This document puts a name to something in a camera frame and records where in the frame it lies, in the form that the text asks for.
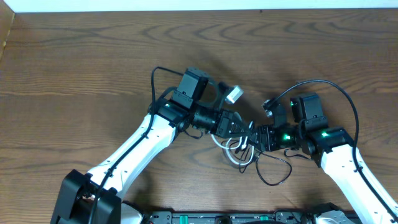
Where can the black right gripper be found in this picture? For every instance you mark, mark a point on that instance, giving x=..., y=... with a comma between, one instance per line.
x=266, y=138

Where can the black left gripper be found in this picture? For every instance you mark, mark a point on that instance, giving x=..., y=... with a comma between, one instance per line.
x=224, y=125

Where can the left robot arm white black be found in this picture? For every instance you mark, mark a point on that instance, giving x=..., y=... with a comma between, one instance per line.
x=97, y=196

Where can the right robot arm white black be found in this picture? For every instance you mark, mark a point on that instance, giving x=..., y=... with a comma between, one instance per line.
x=332, y=149

